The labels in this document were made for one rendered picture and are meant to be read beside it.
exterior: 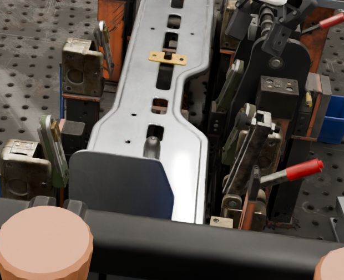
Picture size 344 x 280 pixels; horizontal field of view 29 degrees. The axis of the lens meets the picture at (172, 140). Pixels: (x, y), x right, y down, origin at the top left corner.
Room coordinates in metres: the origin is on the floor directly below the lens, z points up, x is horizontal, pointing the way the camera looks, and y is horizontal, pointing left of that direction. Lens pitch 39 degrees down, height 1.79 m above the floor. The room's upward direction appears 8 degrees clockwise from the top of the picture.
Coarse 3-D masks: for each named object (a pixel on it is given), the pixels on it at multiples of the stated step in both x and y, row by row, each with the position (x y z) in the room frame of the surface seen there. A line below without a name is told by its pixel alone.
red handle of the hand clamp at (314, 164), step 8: (312, 160) 0.78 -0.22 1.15; (288, 168) 0.78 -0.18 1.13; (296, 168) 0.78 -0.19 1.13; (304, 168) 0.77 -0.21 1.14; (312, 168) 0.77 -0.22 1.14; (320, 168) 0.78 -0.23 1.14; (264, 176) 0.79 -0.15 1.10; (272, 176) 0.78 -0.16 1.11; (280, 176) 0.77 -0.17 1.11; (288, 176) 0.77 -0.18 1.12; (296, 176) 0.77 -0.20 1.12; (304, 176) 0.77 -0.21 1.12; (248, 184) 0.78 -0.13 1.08; (264, 184) 0.77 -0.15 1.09; (272, 184) 0.77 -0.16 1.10
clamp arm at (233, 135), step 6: (246, 108) 0.95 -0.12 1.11; (252, 108) 0.95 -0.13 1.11; (252, 114) 0.94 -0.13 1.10; (234, 126) 0.97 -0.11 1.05; (246, 126) 0.94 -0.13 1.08; (234, 132) 0.95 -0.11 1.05; (228, 138) 0.97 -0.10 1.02; (234, 138) 0.94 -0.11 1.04; (228, 144) 0.95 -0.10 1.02; (234, 144) 0.94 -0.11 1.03; (222, 150) 0.95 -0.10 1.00; (228, 150) 0.94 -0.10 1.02; (234, 150) 0.94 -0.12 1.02; (222, 156) 0.95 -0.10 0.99; (228, 156) 0.94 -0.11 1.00; (222, 162) 0.94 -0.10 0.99; (228, 162) 0.94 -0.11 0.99
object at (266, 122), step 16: (240, 112) 0.79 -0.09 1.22; (256, 112) 0.80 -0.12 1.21; (240, 128) 0.77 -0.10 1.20; (256, 128) 0.76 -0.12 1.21; (272, 128) 0.77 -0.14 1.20; (256, 144) 0.76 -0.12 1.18; (240, 160) 0.79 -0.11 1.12; (256, 160) 0.76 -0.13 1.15; (240, 176) 0.76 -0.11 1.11; (224, 192) 0.79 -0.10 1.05; (240, 192) 0.76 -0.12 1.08
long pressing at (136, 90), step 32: (160, 0) 1.51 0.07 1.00; (192, 0) 1.54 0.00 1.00; (160, 32) 1.36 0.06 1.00; (192, 32) 1.37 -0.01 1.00; (128, 64) 1.21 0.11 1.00; (192, 64) 1.24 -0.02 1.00; (128, 96) 1.09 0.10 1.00; (160, 96) 1.10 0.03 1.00; (96, 128) 0.98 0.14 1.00; (128, 128) 0.98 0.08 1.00; (192, 128) 1.01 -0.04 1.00; (160, 160) 0.91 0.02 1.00; (192, 160) 0.92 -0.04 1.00; (192, 192) 0.83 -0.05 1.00
